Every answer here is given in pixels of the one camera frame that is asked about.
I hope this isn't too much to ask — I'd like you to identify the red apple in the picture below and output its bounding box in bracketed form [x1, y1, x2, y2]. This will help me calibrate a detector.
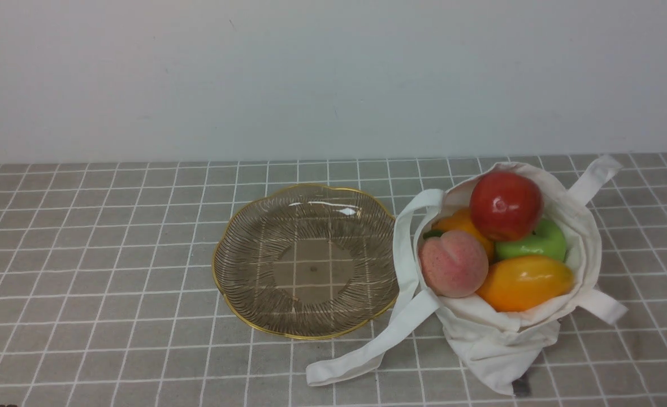
[469, 172, 544, 241]

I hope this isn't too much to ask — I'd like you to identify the white cloth bag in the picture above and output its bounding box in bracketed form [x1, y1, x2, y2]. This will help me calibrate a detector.
[306, 155, 627, 396]

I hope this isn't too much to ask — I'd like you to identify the gold-rimmed glass plate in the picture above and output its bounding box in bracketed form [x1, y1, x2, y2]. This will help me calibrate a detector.
[211, 183, 399, 340]

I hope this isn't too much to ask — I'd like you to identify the rear orange mango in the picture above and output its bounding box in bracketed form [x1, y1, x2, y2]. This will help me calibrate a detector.
[432, 207, 495, 264]

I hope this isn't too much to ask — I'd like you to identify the orange mango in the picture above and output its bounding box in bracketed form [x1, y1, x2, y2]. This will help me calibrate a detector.
[476, 254, 575, 312]
[432, 207, 495, 264]

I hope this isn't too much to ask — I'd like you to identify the pink peach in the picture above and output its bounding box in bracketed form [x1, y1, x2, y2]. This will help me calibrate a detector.
[419, 230, 489, 298]

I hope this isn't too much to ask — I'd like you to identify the front orange mango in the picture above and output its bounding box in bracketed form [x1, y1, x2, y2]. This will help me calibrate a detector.
[476, 254, 575, 312]

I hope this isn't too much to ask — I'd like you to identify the green apple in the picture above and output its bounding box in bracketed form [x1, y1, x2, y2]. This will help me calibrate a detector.
[495, 218, 567, 262]

